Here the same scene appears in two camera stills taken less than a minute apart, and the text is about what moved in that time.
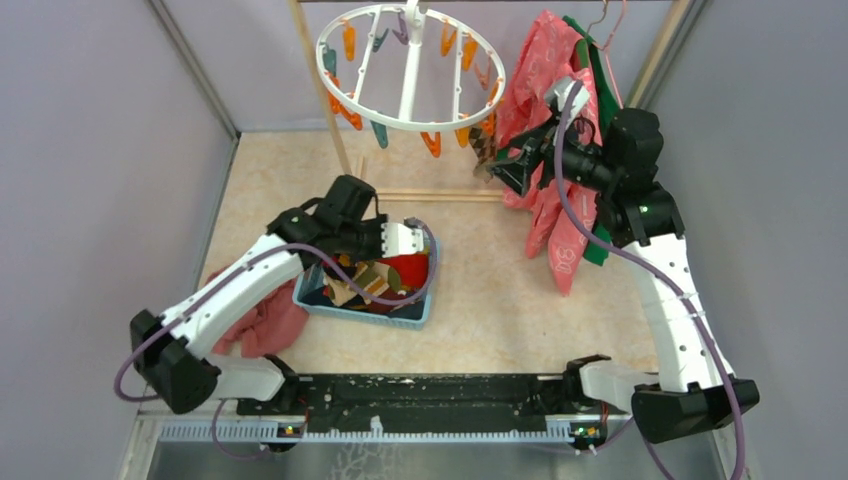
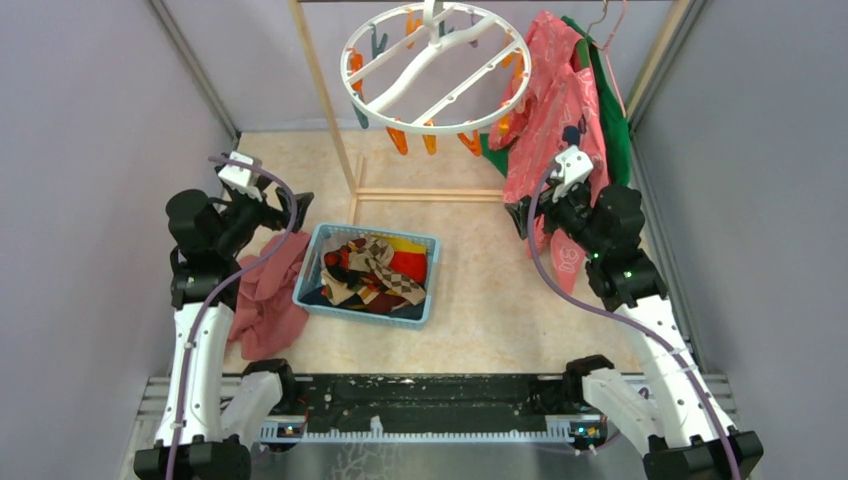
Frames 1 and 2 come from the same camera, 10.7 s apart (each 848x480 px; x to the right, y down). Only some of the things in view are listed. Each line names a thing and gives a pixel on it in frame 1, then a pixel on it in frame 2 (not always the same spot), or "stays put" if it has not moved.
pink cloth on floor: [272, 330] stays put
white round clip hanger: [414, 21] -> [434, 44]
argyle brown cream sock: [485, 151] -> [377, 254]
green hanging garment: [596, 245] stays put
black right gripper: [537, 145] -> [544, 203]
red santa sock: [413, 269] stays put
